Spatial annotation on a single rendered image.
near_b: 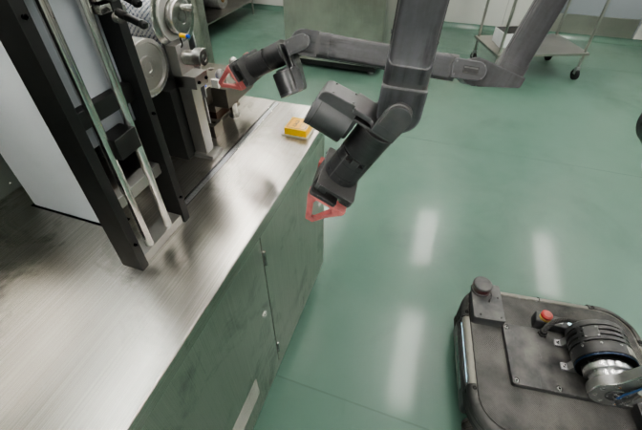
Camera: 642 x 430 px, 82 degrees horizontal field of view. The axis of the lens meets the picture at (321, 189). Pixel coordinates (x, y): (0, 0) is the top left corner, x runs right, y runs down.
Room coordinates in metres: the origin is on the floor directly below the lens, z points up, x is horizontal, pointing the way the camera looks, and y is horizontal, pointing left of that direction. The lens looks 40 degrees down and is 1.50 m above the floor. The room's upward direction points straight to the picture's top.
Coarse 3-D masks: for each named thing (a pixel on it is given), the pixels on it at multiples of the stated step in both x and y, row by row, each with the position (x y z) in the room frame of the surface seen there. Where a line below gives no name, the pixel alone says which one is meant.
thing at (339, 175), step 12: (336, 156) 0.47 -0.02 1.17; (348, 156) 0.45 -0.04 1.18; (324, 168) 0.47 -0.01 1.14; (336, 168) 0.45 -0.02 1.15; (348, 168) 0.45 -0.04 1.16; (360, 168) 0.45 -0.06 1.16; (324, 180) 0.44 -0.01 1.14; (336, 180) 0.45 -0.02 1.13; (348, 180) 0.45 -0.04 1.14; (324, 192) 0.43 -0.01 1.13; (336, 192) 0.43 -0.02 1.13; (348, 192) 0.44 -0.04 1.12; (348, 204) 0.42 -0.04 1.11
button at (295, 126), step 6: (294, 120) 1.00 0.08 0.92; (300, 120) 1.00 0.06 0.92; (288, 126) 0.96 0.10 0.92; (294, 126) 0.96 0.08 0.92; (300, 126) 0.96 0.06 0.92; (306, 126) 0.96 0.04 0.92; (288, 132) 0.95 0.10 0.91; (294, 132) 0.95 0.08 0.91; (300, 132) 0.94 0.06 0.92; (306, 132) 0.94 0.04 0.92
